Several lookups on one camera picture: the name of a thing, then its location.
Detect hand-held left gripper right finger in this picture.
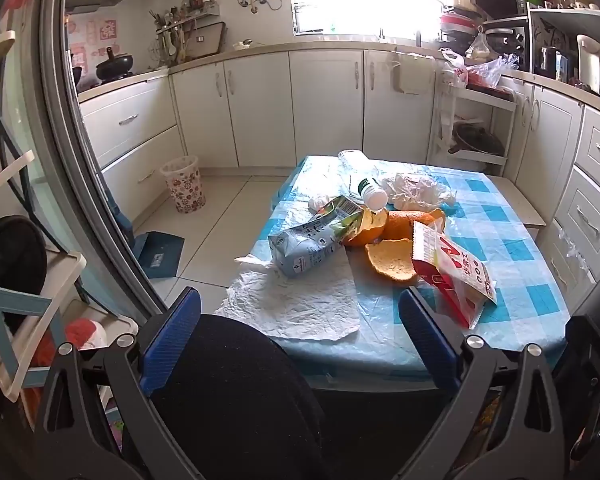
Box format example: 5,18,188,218
397,286,568,480

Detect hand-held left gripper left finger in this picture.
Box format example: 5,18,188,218
32,286,203,480

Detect orange peel pale inside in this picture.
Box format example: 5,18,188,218
364,238,418,286

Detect white paper towel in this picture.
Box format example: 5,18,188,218
214,255,363,343

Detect pale blue drink carton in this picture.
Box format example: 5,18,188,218
268,195,365,278

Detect red and white snack packet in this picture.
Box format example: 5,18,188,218
411,221,498,330

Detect blue dustpan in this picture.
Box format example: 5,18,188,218
131,230,185,281

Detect red and white cloth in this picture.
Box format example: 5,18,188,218
64,317,108,351

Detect blue checked tablecloth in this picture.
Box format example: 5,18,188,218
227,155,573,376

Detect crumpled white plastic bag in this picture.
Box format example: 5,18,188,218
377,171,458,211

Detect white and blue storage rack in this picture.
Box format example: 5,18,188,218
0,30,140,406

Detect floral waste basket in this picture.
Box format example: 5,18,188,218
160,156,207,214

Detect white wooden stool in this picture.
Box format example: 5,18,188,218
490,175,548,228

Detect black round object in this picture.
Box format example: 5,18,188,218
0,215,48,306

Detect clear plastic bottle white cap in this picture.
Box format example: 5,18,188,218
337,149,389,211

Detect white shelf rack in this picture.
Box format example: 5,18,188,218
427,77,518,171

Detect black pan with glass lid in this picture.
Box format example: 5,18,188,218
447,122,506,157

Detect white drawer cabinet under stove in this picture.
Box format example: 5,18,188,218
77,75,188,211

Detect white cabinets under window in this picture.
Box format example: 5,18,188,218
169,45,451,168

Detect white and red plastic bag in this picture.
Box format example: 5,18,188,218
440,49,468,86

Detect clear plastic bag red contents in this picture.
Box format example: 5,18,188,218
465,55,521,91

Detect black wok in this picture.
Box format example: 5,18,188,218
96,46,135,82

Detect white electric kettle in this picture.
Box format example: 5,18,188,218
576,34,600,95

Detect wood framed tray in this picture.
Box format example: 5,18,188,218
186,21,229,59

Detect hanging kitchen utensil rack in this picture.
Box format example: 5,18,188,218
148,0,225,68

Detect black countertop oven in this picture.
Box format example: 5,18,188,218
482,15,531,61

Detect stack of cookware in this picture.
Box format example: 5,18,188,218
440,0,483,43

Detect white countertop shelf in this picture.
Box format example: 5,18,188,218
522,2,600,81

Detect clear plastic bags on handle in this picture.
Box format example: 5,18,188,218
555,220,596,281

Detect metal sliding door frame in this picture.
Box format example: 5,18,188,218
37,0,171,321

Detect white cabinets with ornate handles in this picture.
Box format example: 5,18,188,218
500,77,600,306

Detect pink wall stickers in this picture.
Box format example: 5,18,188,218
67,17,118,68

